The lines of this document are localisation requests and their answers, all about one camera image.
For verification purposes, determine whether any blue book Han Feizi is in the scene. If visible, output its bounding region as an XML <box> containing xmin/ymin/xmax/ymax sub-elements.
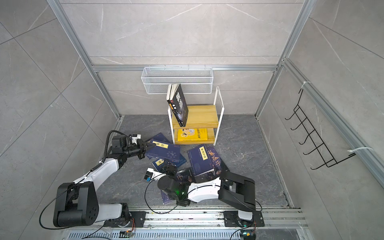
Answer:
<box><xmin>152</xmin><ymin>156</ymin><xmax>187</xmax><ymax>172</ymax></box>

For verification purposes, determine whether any navy book Yi Jing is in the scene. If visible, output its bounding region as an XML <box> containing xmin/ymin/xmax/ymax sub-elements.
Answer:
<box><xmin>145</xmin><ymin>139</ymin><xmax>181</xmax><ymax>163</ymax></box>

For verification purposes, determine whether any black wolf book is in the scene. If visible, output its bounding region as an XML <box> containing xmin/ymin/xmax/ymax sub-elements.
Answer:
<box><xmin>171</xmin><ymin>84</ymin><xmax>189</xmax><ymax>127</ymax></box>

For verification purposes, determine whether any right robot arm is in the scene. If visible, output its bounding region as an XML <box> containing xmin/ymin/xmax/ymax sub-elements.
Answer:
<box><xmin>146</xmin><ymin>165</ymin><xmax>259</xmax><ymax>222</ymax></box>

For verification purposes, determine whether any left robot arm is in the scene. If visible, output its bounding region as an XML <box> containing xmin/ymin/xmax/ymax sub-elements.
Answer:
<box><xmin>53</xmin><ymin>132</ymin><xmax>156</xmax><ymax>229</ymax></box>

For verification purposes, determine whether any navy book yellow label far-left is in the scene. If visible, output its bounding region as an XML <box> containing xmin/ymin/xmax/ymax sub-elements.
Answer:
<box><xmin>147</xmin><ymin>133</ymin><xmax>172</xmax><ymax>144</ymax></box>

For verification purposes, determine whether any purple Guiguzi book front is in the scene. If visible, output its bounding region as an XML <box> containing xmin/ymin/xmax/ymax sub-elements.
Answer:
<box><xmin>158</xmin><ymin>168</ymin><xmax>196</xmax><ymax>207</ymax></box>

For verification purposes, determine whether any purple guiguzi book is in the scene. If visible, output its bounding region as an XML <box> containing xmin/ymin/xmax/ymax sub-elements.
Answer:
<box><xmin>206</xmin><ymin>146</ymin><xmax>230</xmax><ymax>181</ymax></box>
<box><xmin>158</xmin><ymin>168</ymin><xmax>196</xmax><ymax>207</ymax></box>

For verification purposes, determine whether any navy book Mengxi label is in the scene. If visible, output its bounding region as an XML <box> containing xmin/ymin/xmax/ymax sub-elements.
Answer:
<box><xmin>187</xmin><ymin>145</ymin><xmax>214</xmax><ymax>177</ymax></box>

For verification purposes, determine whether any yellow book on shelf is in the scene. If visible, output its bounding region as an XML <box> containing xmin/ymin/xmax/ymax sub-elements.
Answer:
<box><xmin>177</xmin><ymin>129</ymin><xmax>208</xmax><ymax>142</ymax></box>

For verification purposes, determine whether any purple Guiguzi book right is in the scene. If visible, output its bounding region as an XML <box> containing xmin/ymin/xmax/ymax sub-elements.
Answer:
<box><xmin>206</xmin><ymin>146</ymin><xmax>230</xmax><ymax>181</ymax></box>

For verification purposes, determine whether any white wooden two-tier shelf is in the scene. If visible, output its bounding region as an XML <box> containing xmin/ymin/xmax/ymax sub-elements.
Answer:
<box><xmin>168</xmin><ymin>87</ymin><xmax>225</xmax><ymax>146</ymax></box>

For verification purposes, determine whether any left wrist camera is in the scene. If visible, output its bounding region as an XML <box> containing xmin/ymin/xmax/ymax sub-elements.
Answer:
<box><xmin>130</xmin><ymin>134</ymin><xmax>141</xmax><ymax>143</ymax></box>

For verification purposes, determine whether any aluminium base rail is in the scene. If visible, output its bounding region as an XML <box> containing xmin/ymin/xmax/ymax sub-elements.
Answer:
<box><xmin>62</xmin><ymin>206</ymin><xmax>314</xmax><ymax>240</ymax></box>

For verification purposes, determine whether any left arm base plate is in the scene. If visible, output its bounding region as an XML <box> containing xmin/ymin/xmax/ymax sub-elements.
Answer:
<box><xmin>104</xmin><ymin>211</ymin><xmax>147</xmax><ymax>228</ymax></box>

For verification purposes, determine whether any white wire mesh basket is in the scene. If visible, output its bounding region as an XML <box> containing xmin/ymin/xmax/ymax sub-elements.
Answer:
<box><xmin>141</xmin><ymin>66</ymin><xmax>214</xmax><ymax>95</ymax></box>

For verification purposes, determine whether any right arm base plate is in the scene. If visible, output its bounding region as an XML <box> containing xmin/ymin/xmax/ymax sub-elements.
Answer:
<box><xmin>223</xmin><ymin>210</ymin><xmax>265</xmax><ymax>228</ymax></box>

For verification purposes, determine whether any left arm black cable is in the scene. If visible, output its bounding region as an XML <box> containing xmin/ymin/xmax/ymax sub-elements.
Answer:
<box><xmin>38</xmin><ymin>129</ymin><xmax>130</xmax><ymax>230</ymax></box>

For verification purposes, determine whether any black wire hook rack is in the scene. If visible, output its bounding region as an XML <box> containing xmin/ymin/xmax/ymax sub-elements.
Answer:
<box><xmin>285</xmin><ymin>89</ymin><xmax>356</xmax><ymax>171</ymax></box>

